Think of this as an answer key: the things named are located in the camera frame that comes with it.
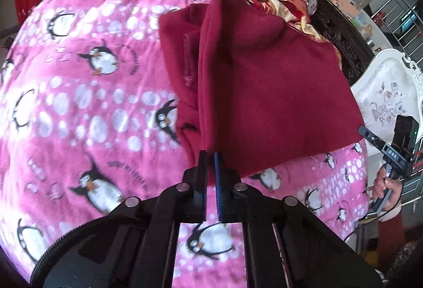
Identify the dark red garment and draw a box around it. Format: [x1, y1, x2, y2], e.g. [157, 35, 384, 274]
[159, 0, 366, 177]

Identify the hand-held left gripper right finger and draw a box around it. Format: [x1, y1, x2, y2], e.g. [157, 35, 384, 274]
[213, 151, 380, 288]

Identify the metal railing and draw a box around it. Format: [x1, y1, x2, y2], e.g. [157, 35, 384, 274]
[369, 0, 423, 51]

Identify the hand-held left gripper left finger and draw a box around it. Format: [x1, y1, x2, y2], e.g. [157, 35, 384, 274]
[79, 150, 209, 288]

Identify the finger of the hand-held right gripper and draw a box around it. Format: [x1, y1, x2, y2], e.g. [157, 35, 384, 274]
[358, 125, 387, 147]

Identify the red bag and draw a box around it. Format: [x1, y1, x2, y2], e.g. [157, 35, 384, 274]
[15, 0, 44, 25]

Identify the dark carved wooden headboard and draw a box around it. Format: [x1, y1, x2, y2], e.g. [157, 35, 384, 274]
[310, 0, 375, 85]

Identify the thin black cable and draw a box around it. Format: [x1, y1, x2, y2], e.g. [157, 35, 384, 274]
[343, 205, 402, 242]

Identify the yellow and red patterned cloth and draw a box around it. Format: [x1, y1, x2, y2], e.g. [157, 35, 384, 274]
[125, 0, 345, 71]

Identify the person's right forearm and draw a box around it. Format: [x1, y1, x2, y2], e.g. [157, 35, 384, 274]
[376, 207, 408, 266]

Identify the pink penguin print blanket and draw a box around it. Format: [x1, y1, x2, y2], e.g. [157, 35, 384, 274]
[0, 0, 369, 288]

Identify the white ornate chair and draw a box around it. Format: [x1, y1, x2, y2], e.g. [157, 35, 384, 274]
[350, 48, 423, 157]

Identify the person's right hand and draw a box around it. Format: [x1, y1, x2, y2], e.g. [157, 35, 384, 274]
[373, 164, 403, 210]

